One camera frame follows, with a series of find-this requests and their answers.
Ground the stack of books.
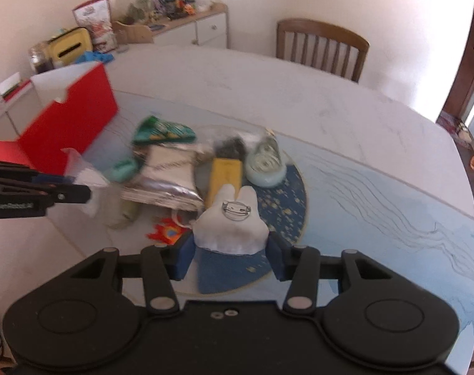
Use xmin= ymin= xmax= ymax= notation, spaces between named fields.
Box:
xmin=0 ymin=72 xmax=32 ymax=104

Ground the patterned floor rug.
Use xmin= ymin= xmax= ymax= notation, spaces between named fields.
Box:
xmin=436 ymin=111 xmax=472 ymax=149

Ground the white cabinet with wooden top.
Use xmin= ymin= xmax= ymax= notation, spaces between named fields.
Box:
xmin=112 ymin=2 xmax=229 ymax=50

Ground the red cardboard box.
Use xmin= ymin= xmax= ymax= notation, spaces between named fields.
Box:
xmin=0 ymin=62 xmax=119 ymax=167

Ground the light blue gear toy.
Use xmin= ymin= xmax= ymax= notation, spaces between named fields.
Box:
xmin=245 ymin=133 xmax=287 ymax=187

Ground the yellow tissue box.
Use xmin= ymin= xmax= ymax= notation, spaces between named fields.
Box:
xmin=47 ymin=27 xmax=94 ymax=68

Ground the wooden chair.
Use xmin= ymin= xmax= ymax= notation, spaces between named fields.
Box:
xmin=276 ymin=19 xmax=370 ymax=83

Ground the blue gold-speckled round mat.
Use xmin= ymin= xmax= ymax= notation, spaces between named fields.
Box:
xmin=174 ymin=162 xmax=308 ymax=294

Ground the yellow rectangular block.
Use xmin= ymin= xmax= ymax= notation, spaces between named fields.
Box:
xmin=205 ymin=157 xmax=244 ymax=208

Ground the green woven tassel ornament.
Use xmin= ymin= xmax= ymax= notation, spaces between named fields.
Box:
xmin=132 ymin=115 xmax=197 ymax=145

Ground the white plush brooch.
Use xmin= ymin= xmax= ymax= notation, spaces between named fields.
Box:
xmin=192 ymin=185 xmax=269 ymax=256

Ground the red and white snack bag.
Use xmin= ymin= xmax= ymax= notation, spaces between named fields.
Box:
xmin=72 ymin=0 xmax=119 ymax=52

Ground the orange red patch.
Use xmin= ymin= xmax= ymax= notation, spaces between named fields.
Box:
xmin=146 ymin=217 xmax=183 ymax=245

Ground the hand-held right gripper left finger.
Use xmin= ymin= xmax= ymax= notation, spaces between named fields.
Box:
xmin=70 ymin=233 xmax=195 ymax=316

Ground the clear bag of black bits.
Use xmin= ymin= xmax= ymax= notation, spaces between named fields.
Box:
xmin=198 ymin=125 xmax=262 ymax=162

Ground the wooden desktop organiser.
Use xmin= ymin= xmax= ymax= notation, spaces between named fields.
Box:
xmin=112 ymin=19 xmax=156 ymax=45

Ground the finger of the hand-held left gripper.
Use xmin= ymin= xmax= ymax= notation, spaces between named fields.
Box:
xmin=0 ymin=159 xmax=72 ymax=187
xmin=0 ymin=182 xmax=93 ymax=204

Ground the pale green small pouch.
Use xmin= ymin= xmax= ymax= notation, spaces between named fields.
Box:
xmin=104 ymin=187 xmax=141 ymax=229

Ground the silver foil packet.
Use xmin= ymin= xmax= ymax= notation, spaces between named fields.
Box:
xmin=122 ymin=146 xmax=205 ymax=212

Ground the glass jar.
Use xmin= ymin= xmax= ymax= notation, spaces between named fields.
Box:
xmin=29 ymin=43 xmax=54 ymax=75

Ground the teal small pouch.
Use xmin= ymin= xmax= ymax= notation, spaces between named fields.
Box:
xmin=111 ymin=157 xmax=139 ymax=183

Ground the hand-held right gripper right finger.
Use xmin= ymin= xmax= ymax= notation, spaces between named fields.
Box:
xmin=266 ymin=232 xmax=394 ymax=315

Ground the blue cloth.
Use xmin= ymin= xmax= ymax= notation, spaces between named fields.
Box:
xmin=76 ymin=50 xmax=116 ymax=65

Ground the wooden door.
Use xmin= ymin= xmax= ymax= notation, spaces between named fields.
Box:
xmin=436 ymin=0 xmax=474 ymax=126

